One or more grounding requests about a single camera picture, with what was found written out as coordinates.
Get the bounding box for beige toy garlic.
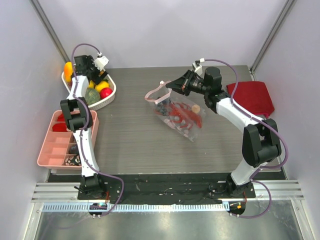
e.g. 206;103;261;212
191;104;201;114

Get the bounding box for black toy grapes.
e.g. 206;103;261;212
154;99;172;116

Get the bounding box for clear zip top bag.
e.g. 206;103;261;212
144;81;206;142

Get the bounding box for red plastic lobster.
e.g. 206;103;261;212
154;102;203;130

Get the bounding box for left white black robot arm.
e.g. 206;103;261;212
60;53;109;200

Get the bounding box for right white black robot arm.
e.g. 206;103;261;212
165;66;282;198

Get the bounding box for yellow toy lemon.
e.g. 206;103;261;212
88;80;110;93

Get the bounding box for red toy apple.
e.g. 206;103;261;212
99;87;113;99

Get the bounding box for green toy pumpkin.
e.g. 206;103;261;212
84;87;101;105

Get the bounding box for yellow orange toy pepper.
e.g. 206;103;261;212
63;61;73;84

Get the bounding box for white plastic basket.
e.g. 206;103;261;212
61;71;117;111

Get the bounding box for red folded cloth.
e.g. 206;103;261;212
234;81;275;119

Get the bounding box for red felt pieces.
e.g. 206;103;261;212
52;113;68;132

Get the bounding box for pink compartment tray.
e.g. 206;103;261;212
36;109;98;171

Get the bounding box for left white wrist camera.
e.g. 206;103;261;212
93;52;109;72

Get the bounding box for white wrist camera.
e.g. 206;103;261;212
192;58;205;77
93;52;109;72

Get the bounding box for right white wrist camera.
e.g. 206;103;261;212
192;58;205;77

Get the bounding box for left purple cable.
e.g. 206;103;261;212
71;43;125;217

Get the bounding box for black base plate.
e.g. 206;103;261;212
47;172;287;206

